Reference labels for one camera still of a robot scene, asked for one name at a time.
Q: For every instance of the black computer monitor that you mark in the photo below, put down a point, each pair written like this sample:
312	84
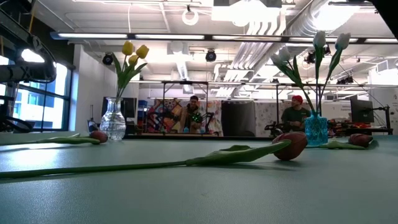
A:
361	110

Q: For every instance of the green table mat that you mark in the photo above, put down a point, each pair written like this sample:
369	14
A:
199	193

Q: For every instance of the black background robot arm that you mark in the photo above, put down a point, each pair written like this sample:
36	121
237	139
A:
273	129

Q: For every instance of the silver ventilation duct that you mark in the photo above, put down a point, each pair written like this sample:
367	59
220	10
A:
306	21

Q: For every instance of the black round spotlight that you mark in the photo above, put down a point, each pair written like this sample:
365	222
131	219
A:
310	58
211	56
108	59

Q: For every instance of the black curtain panel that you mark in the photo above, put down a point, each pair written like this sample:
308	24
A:
237	116

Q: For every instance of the large window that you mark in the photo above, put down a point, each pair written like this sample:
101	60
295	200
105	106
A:
31	105

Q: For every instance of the blue glass vase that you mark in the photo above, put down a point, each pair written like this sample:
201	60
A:
315	129

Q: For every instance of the clear ribbed glass vase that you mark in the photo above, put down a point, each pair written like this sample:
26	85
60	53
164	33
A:
112	124

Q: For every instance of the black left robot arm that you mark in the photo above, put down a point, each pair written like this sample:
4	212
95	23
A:
28	74

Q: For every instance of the white patterned backdrop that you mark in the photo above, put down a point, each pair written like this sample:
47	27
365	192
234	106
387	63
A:
267	115

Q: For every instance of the long ceiling light bar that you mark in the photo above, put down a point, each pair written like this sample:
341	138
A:
169	36

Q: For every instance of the yellow artificial tulip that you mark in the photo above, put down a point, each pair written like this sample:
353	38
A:
133	60
127	48
142	51

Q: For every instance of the colourful patchwork backdrop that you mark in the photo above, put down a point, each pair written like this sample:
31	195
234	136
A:
168	115

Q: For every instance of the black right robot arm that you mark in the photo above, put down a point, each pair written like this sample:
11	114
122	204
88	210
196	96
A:
388	12

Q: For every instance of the black display screen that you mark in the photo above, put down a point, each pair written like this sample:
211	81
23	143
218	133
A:
129	107

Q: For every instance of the person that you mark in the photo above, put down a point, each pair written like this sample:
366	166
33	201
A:
192	112
293	116

